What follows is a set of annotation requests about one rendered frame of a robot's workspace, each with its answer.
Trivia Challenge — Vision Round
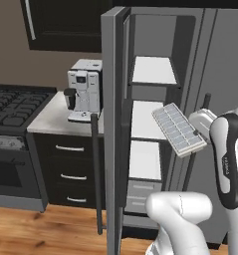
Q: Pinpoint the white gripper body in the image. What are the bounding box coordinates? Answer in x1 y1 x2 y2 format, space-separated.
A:
188 109 218 144

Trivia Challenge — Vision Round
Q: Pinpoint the white ice cube tray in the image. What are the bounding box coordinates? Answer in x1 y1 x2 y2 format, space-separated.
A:
151 103 208 158

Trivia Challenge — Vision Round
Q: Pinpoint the white freezer shelf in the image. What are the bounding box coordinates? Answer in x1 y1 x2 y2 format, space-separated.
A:
127 139 162 181
130 100 168 140
131 56 178 86

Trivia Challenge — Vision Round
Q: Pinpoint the grey fridge door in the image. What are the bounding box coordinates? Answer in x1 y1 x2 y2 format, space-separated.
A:
184 8 238 247

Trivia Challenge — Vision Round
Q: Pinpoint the grey freezer drawer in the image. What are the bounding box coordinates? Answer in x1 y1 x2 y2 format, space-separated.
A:
123 195 152 214
125 179 163 197

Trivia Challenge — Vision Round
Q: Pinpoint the grey freezer door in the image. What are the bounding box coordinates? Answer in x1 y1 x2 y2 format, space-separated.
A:
101 6 132 255

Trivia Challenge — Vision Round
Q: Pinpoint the grey fridge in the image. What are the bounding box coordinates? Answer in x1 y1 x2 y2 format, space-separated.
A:
101 6 238 255

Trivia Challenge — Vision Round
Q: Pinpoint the white coffee machine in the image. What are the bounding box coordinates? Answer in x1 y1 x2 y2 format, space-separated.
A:
63 58 104 124

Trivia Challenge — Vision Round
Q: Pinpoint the black drawer front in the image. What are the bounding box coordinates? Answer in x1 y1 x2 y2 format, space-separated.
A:
46 162 97 189
44 133 96 164
48 187 99 209

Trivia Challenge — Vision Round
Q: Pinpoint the black gas stove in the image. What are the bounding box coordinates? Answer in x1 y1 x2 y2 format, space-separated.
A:
0 84 58 213

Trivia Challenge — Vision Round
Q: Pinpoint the black freezer door handle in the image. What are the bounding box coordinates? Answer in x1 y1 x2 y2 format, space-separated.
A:
90 113 107 236

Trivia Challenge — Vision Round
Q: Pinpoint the silver drawer handle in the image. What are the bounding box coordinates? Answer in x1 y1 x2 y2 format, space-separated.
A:
60 172 89 181
55 143 86 152
66 195 88 204

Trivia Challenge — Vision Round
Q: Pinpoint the black wall cupboard door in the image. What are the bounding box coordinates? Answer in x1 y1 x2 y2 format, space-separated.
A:
19 0 114 54

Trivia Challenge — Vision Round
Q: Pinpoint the silver cupboard door handle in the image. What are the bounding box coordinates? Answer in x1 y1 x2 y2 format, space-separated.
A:
24 0 37 42

